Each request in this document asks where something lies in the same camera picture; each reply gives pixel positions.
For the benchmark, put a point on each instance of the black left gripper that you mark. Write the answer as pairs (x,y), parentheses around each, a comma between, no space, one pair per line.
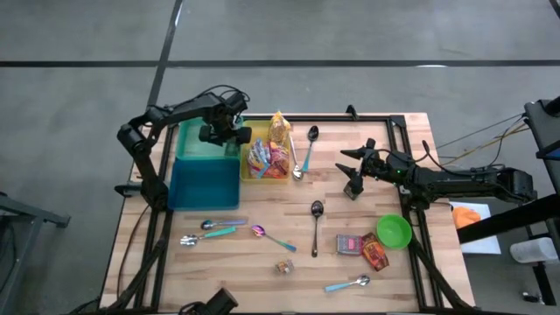
(223,124)

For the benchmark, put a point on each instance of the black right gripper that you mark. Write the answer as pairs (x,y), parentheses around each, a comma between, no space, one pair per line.
(380,166)

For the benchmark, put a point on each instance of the dark green tea box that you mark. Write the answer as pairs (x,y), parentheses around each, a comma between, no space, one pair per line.
(348,193)

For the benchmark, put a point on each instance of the blue-striped low-sodium ramen packet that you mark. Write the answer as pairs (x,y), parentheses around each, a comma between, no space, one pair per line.
(258,157)

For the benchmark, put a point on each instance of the yellow chicken ramen packet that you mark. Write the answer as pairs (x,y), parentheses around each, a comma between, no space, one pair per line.
(279,129)

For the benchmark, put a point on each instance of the orange roast beef ramen packet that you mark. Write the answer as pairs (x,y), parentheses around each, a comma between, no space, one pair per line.
(280,159)

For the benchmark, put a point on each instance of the orange foil snack packet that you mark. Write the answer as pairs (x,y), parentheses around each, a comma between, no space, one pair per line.
(375,254)

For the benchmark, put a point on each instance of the small glass saffron jar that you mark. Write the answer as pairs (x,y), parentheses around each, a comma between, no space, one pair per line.
(284,266)

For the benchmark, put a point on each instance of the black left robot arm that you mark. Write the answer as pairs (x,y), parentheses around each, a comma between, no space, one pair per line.
(142,164)

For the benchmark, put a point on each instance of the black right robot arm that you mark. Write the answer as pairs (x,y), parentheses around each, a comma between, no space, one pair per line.
(459,184)

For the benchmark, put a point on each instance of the translucent yellow plastic bin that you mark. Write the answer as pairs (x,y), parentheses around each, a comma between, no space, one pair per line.
(256,129)

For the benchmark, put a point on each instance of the teal plastic bin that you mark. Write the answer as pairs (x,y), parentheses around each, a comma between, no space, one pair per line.
(192,144)

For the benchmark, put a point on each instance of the grey metal mounting plate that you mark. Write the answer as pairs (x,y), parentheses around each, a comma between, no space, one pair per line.
(401,189)

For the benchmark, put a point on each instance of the plain silver spoon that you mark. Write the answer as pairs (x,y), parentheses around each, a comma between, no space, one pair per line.
(298,174)

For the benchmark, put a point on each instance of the all-black metal spoon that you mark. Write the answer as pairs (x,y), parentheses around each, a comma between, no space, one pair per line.
(317,208)

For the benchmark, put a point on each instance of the dark blue plastic bin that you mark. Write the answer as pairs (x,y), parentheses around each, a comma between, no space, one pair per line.
(205,188)

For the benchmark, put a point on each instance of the green plastic bowl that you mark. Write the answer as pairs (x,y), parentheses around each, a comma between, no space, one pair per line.
(394,231)

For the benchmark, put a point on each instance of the rectangular metal spice tin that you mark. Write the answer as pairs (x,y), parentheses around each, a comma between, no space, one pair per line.
(348,244)

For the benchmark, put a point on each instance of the iridescent rainbow spoon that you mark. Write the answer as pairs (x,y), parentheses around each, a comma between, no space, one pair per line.
(258,230)

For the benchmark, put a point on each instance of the orange cloth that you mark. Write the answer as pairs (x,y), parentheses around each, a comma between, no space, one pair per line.
(466,217)

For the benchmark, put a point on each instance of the white paper sheet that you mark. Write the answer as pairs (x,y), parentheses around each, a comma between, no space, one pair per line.
(481,245)

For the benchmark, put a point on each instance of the black blocky device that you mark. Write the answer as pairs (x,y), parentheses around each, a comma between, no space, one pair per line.
(214,302)

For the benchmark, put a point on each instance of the black equipment stand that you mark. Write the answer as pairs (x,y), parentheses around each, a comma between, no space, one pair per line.
(542,127)

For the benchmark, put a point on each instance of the white plastic container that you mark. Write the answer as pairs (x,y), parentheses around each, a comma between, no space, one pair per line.
(534,250)

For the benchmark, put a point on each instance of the grey metal side table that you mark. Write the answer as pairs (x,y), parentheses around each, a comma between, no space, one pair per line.
(26,214)

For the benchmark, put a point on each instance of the small black floor item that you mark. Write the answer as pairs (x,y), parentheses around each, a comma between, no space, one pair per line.
(531,298)

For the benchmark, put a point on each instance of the black frame clamp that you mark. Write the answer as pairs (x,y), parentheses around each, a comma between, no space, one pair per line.
(351,113)

